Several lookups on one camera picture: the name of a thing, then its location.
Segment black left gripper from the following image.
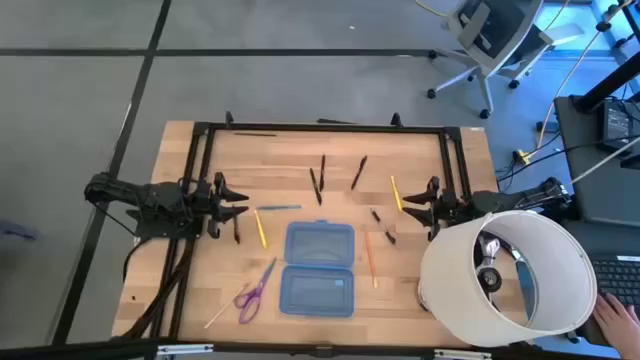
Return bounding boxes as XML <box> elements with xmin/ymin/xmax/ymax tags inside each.
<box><xmin>192</xmin><ymin>171</ymin><xmax>250</xmax><ymax>240</ymax></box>

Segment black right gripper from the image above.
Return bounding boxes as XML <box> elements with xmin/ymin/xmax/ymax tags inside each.
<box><xmin>401</xmin><ymin>175</ymin><xmax>474</xmax><ymax>242</ymax></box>

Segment yellow pencil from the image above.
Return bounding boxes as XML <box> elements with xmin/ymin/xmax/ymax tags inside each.
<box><xmin>252</xmin><ymin>209</ymin><xmax>270</xmax><ymax>250</ymax></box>
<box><xmin>389</xmin><ymin>174</ymin><xmax>404</xmax><ymax>214</ymax></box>

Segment orange pencil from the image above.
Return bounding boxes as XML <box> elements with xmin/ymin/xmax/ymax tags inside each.
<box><xmin>362</xmin><ymin>225</ymin><xmax>380</xmax><ymax>290</ymax></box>

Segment purple scissors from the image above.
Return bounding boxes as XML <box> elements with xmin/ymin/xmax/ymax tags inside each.
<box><xmin>233</xmin><ymin>256</ymin><xmax>278</xmax><ymax>325</ymax></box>

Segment blue plastic supply box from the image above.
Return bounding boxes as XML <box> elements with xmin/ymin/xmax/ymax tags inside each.
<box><xmin>278</xmin><ymin>219</ymin><xmax>357</xmax><ymax>319</ymax></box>

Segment white lampshade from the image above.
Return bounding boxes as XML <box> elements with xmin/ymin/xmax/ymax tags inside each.
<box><xmin>417</xmin><ymin>209</ymin><xmax>599</xmax><ymax>350</ymax></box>

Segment lamp bulb socket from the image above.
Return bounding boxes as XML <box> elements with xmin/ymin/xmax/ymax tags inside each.
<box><xmin>472</xmin><ymin>234</ymin><xmax>504</xmax><ymax>295</ymax></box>

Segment grey side table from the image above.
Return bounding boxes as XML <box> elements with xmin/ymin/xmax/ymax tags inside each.
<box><xmin>553</xmin><ymin>94</ymin><xmax>640</xmax><ymax>226</ymax></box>

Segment grey office chair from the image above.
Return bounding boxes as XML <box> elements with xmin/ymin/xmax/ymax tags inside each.
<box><xmin>425</xmin><ymin>0</ymin><xmax>586</xmax><ymax>120</ymax></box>

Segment black laptop keyboard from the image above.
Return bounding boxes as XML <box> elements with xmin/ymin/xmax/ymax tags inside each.
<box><xmin>574</xmin><ymin>252</ymin><xmax>640</xmax><ymax>346</ymax></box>

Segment black power adapter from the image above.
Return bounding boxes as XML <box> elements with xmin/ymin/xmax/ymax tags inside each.
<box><xmin>597</xmin><ymin>99</ymin><xmax>640</xmax><ymax>154</ymax></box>

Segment blue floor object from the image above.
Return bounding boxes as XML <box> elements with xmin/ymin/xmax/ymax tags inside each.
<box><xmin>0</xmin><ymin>219</ymin><xmax>40</xmax><ymax>242</ymax></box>

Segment black stand pole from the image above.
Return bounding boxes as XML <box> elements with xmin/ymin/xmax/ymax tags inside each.
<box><xmin>572</xmin><ymin>54</ymin><xmax>640</xmax><ymax>114</ymax></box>

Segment person's hand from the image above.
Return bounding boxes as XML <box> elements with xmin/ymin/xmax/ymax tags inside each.
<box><xmin>592</xmin><ymin>292</ymin><xmax>640</xmax><ymax>360</ymax></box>

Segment black cable bundle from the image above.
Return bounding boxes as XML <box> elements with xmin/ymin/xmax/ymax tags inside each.
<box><xmin>119</xmin><ymin>234</ymin><xmax>199</xmax><ymax>341</ymax></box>

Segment yellow cable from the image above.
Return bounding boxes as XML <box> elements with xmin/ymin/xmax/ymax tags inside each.
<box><xmin>512</xmin><ymin>0</ymin><xmax>634</xmax><ymax>167</ymax></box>

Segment black metal table frame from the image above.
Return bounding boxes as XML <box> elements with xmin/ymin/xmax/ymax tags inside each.
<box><xmin>179</xmin><ymin>110</ymin><xmax>474</xmax><ymax>241</ymax></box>

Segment white cable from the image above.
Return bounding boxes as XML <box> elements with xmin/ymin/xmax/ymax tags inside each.
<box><xmin>569</xmin><ymin>148</ymin><xmax>640</xmax><ymax>185</ymax></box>

